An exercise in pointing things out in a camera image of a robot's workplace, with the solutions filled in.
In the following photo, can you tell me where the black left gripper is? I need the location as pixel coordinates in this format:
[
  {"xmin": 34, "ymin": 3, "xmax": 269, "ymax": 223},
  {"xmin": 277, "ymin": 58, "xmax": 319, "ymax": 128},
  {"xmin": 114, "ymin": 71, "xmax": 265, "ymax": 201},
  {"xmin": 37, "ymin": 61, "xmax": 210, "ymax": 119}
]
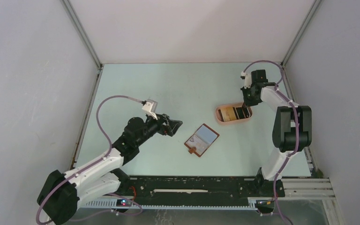
[{"xmin": 135, "ymin": 111, "xmax": 181, "ymax": 147}]

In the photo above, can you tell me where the pink plastic tray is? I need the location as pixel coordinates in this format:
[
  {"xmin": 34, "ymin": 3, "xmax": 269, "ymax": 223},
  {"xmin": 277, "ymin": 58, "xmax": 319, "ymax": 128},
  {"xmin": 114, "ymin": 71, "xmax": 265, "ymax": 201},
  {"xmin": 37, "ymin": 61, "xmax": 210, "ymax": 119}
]
[{"xmin": 215, "ymin": 102, "xmax": 253, "ymax": 125}]

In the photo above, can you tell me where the brown leather card holder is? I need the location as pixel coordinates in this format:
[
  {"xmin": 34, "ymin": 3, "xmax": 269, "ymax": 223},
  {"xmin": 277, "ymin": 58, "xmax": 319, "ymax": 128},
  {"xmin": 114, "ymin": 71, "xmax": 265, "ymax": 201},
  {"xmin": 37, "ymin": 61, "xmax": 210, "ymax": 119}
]
[{"xmin": 184, "ymin": 123, "xmax": 220, "ymax": 158}]

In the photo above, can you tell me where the grey white credit card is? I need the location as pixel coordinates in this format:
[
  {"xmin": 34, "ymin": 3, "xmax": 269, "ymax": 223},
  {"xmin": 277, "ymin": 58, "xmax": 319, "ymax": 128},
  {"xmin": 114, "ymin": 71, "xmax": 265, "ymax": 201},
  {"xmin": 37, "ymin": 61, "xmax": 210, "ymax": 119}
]
[{"xmin": 185, "ymin": 135, "xmax": 209, "ymax": 155}]

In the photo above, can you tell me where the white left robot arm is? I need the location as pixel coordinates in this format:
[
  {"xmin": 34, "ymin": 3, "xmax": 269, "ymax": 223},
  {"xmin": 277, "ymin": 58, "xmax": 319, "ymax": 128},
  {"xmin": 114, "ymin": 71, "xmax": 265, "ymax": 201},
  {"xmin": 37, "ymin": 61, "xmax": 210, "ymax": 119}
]
[{"xmin": 36, "ymin": 114, "xmax": 183, "ymax": 225}]

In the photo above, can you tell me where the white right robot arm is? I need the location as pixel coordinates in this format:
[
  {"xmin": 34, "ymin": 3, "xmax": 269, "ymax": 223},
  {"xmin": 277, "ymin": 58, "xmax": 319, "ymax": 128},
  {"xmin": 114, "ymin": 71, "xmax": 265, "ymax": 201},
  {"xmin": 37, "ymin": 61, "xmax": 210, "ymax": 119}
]
[{"xmin": 240, "ymin": 69, "xmax": 312, "ymax": 196}]

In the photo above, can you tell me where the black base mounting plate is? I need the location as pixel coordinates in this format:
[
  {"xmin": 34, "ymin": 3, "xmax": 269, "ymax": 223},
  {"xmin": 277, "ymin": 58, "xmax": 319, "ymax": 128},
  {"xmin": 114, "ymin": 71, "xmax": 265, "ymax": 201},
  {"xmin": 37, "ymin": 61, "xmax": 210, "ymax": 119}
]
[{"xmin": 115, "ymin": 176, "xmax": 285, "ymax": 207}]

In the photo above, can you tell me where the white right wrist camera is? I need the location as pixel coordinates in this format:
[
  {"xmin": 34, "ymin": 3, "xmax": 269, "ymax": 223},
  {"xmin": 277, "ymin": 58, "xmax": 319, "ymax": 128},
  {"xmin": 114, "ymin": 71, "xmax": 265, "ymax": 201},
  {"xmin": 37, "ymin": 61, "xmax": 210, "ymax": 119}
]
[{"xmin": 240, "ymin": 72, "xmax": 252, "ymax": 89}]

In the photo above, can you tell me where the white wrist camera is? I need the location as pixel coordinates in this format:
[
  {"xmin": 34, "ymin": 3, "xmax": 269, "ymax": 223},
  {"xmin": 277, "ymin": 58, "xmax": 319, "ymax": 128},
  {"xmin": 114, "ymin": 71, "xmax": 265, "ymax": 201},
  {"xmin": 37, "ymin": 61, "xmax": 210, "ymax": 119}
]
[
  {"xmin": 240, "ymin": 72, "xmax": 252, "ymax": 89},
  {"xmin": 142, "ymin": 99, "xmax": 158, "ymax": 120}
]

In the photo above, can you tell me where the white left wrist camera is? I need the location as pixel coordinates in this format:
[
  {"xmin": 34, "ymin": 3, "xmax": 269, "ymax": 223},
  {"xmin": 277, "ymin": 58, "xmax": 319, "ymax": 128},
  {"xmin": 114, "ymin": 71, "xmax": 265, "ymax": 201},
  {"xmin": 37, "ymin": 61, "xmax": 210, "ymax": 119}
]
[{"xmin": 142, "ymin": 99, "xmax": 158, "ymax": 120}]

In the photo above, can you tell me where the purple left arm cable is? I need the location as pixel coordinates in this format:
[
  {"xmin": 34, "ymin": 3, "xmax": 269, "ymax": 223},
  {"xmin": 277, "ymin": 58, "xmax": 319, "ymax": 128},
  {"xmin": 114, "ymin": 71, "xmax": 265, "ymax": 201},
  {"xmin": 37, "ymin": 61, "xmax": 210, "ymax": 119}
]
[{"xmin": 36, "ymin": 95, "xmax": 145, "ymax": 224}]

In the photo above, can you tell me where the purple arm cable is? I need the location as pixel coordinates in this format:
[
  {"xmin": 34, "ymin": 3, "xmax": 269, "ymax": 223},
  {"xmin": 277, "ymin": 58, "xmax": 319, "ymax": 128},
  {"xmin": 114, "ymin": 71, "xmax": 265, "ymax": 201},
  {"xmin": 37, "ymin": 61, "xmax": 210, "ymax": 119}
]
[
  {"xmin": 36, "ymin": 95, "xmax": 145, "ymax": 224},
  {"xmin": 242, "ymin": 60, "xmax": 300, "ymax": 225}
]

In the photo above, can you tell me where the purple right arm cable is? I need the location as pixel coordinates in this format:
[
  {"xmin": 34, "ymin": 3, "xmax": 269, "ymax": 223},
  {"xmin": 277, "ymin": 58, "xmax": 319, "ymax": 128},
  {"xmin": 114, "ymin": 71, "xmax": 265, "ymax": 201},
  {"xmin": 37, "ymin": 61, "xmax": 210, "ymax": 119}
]
[{"xmin": 242, "ymin": 60, "xmax": 300, "ymax": 225}]

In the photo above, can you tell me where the white cable duct strip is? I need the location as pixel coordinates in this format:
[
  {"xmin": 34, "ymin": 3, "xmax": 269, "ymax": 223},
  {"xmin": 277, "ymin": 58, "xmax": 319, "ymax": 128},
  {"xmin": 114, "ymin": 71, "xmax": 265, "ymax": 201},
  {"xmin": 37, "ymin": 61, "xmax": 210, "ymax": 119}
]
[{"xmin": 81, "ymin": 198, "xmax": 257, "ymax": 210}]

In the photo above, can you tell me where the aluminium frame rail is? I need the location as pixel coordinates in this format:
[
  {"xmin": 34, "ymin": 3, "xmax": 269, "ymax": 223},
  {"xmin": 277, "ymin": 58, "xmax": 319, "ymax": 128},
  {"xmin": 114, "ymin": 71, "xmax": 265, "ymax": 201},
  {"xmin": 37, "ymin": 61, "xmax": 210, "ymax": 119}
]
[{"xmin": 53, "ymin": 177, "xmax": 336, "ymax": 200}]

